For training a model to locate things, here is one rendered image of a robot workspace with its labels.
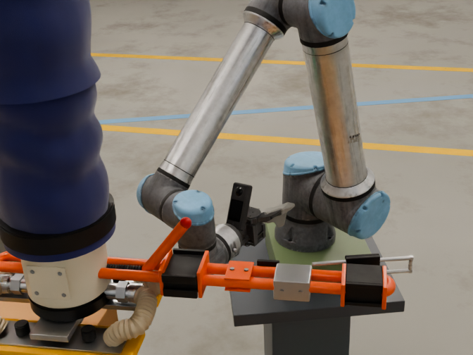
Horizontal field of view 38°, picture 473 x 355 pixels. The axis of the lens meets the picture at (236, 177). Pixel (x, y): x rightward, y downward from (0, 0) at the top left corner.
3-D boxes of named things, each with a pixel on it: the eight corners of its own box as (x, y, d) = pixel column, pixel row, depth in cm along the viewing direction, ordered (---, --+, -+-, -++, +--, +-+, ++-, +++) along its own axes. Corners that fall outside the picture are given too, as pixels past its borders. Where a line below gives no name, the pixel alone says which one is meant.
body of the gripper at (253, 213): (244, 227, 185) (217, 251, 177) (241, 200, 181) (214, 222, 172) (268, 235, 181) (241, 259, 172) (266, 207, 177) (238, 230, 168)
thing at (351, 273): (340, 306, 130) (341, 284, 127) (341, 284, 136) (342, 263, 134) (386, 310, 128) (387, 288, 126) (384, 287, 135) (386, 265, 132)
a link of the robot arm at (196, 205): (158, 195, 158) (164, 240, 164) (187, 214, 150) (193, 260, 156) (191, 180, 163) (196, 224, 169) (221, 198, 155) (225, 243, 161)
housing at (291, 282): (273, 301, 133) (272, 281, 131) (276, 280, 139) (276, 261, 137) (309, 303, 132) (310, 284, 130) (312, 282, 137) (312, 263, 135)
